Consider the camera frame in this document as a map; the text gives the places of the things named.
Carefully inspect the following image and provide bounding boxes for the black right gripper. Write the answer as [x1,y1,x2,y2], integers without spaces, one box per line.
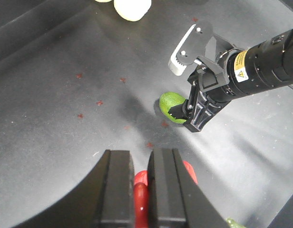
[168,49,234,133]

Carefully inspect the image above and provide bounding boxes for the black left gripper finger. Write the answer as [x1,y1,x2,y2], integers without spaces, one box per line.
[17,150,134,228]

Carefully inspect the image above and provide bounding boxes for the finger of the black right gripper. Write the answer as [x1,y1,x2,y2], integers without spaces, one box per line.
[147,148,228,228]

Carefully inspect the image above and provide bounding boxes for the green avocado front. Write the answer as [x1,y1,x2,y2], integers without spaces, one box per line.
[159,92,188,124]

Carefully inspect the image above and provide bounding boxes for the red cherry tomato bunch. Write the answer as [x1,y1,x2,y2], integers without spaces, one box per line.
[133,160,198,228]

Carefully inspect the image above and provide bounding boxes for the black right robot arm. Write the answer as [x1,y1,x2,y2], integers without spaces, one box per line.
[146,21,293,228]

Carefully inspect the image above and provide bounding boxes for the pale yellow pear front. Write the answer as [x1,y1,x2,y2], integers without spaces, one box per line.
[114,0,152,22]

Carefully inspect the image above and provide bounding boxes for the pale yellow pear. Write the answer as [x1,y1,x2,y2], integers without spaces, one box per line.
[114,0,152,22]
[95,0,112,3]

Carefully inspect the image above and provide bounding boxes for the pale yellow pear left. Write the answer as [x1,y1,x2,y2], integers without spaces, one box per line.
[95,0,112,3]

